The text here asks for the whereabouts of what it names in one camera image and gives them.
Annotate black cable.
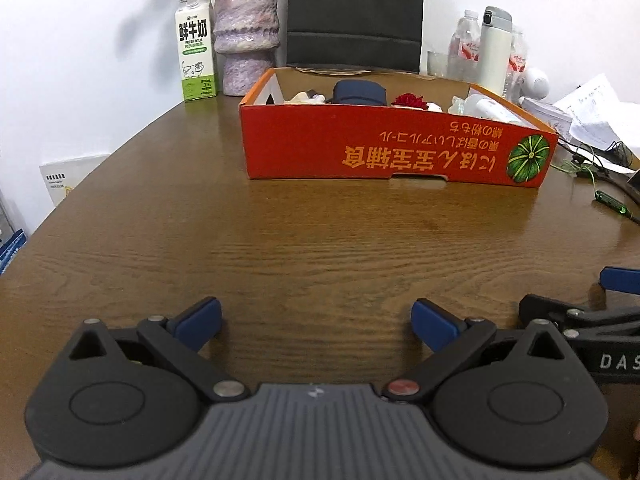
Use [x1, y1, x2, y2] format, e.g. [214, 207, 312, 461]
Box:
[556, 134, 640, 177]

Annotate white flat carton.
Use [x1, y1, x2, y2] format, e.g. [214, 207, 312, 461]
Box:
[39, 153, 111, 207]

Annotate white round device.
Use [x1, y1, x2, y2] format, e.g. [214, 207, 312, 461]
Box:
[522, 67, 551, 99]

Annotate white thermos bottle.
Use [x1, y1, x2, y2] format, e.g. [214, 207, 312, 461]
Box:
[472, 6, 514, 99]

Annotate red artificial flower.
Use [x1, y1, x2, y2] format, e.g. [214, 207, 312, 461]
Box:
[390, 92, 429, 110]

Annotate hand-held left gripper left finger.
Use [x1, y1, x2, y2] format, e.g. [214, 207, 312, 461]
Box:
[64, 296, 251, 404]

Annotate navy blue case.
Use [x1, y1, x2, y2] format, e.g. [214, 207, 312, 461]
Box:
[332, 79, 389, 107]

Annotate green and white milk carton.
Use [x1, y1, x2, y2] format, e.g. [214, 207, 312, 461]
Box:
[174, 0, 220, 104]

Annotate clear glass cup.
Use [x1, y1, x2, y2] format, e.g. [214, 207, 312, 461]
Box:
[426, 50, 451, 80]

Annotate white paper sheets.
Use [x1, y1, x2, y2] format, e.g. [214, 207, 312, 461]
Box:
[552, 73, 640, 155]

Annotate small white object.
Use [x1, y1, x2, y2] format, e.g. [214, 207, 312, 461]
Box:
[284, 90, 326, 106]

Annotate white patterned box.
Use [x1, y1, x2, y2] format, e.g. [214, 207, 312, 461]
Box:
[521, 97, 575, 137]

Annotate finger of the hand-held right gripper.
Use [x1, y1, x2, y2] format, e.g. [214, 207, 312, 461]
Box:
[599, 266, 640, 295]
[517, 293, 640, 342]

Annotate orange cardboard box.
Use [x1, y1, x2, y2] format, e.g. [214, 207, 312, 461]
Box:
[239, 66, 559, 191]

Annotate white bottle in box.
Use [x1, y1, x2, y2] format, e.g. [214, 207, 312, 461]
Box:
[465, 94, 527, 125]

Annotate clear plastic water bottle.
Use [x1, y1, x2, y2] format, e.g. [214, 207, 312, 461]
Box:
[447, 9, 482, 84]
[502, 29, 529, 104]

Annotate wooden desktop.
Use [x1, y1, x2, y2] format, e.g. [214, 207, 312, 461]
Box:
[0, 94, 640, 480]

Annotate purple stone vase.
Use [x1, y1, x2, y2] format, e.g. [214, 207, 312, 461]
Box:
[213, 0, 280, 97]

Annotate green cable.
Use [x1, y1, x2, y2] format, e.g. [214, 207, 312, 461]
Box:
[564, 156, 603, 197]

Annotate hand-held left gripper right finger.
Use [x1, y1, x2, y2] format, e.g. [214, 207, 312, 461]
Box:
[382, 297, 577, 404]

